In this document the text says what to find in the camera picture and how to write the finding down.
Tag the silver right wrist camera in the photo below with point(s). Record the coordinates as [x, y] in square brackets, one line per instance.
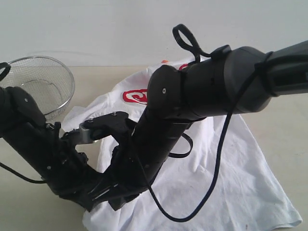
[87, 136]

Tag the metal wire mesh basket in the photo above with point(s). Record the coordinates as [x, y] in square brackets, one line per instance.
[46, 79]

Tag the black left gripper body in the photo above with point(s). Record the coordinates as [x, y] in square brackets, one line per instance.
[71, 178]

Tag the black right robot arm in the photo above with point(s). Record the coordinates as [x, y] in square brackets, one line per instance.
[230, 82]

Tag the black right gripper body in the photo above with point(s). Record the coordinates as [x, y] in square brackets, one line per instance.
[129, 166]

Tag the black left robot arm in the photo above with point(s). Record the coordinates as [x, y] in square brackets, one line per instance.
[25, 128]

